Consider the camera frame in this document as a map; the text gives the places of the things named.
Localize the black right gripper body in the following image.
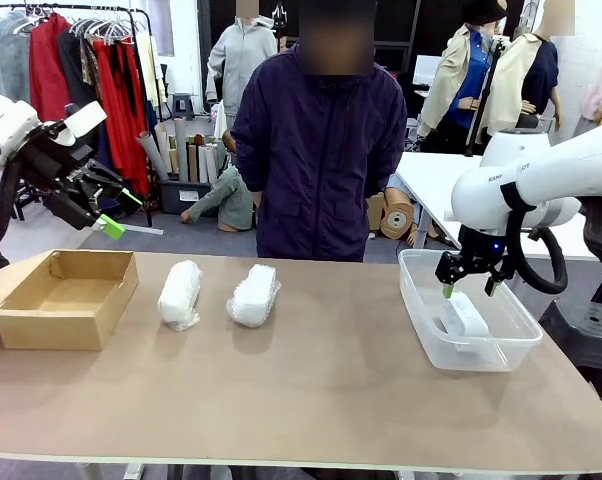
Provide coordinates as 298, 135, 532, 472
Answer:
455, 224, 511, 277

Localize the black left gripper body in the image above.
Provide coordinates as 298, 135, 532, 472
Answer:
24, 124, 102, 201

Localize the white unwrapped digital clock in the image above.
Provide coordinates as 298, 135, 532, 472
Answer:
440, 293, 490, 339

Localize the bubble-wrapped white clock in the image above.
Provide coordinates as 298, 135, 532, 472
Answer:
225, 263, 282, 329
158, 259, 203, 332

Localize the navy hanging garment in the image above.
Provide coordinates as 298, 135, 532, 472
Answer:
95, 119, 138, 210

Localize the slanted grey paper roll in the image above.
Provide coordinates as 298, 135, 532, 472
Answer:
135, 130, 170, 181

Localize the red dress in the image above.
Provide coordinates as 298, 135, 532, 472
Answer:
91, 39, 151, 197

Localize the white bar on floor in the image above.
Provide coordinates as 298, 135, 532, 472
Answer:
95, 221, 166, 236

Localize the cream paper roll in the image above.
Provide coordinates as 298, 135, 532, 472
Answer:
154, 123, 176, 176

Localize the black storage bin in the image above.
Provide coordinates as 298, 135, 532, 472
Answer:
158, 178, 220, 216

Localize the large brown paper roll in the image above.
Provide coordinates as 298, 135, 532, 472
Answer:
380, 187, 416, 241

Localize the clear plastic container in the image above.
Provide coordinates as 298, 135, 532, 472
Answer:
398, 248, 544, 372

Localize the tall grey paper roll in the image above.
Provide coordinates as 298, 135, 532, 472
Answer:
174, 117, 190, 184

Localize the white table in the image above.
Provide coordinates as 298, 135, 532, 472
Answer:
395, 152, 602, 264

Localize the red coat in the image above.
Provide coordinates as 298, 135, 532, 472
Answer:
29, 13, 75, 124

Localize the black hanging garment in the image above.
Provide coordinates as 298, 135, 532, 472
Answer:
58, 30, 102, 161

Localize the small cardboard carton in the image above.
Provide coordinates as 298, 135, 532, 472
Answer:
366, 192, 387, 234

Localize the black plastic stool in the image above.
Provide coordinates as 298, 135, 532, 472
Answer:
538, 299, 602, 396

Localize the white paper tube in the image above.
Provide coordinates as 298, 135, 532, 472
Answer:
204, 143, 219, 184

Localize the small grey stool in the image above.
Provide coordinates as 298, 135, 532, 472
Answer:
171, 93, 196, 121

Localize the light grey fuzzy coat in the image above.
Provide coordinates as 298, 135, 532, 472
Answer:
0, 12, 32, 109

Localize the brown cardboard box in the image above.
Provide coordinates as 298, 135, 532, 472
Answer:
0, 249, 140, 351

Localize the cream hanging garment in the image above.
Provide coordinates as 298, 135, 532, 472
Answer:
133, 32, 162, 111

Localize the kneeling mannequin in green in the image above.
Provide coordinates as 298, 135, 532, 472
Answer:
180, 129, 257, 234

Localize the black tripod pole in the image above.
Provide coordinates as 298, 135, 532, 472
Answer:
464, 37, 510, 159

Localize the black metal clothes rack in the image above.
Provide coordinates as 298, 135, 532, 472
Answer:
0, 3, 155, 229

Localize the person in navy jacket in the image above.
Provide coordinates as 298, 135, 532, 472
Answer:
229, 0, 408, 264

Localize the mannequin beige jacket blue shirt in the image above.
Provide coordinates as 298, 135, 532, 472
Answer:
416, 0, 505, 154

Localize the mannequin cream vest navy shirt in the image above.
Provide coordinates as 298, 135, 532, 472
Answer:
485, 0, 562, 136

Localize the mannequin in grey hoodie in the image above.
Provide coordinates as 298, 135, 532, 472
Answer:
204, 0, 278, 119

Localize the white box on shelf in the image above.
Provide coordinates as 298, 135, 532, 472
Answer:
411, 54, 445, 86

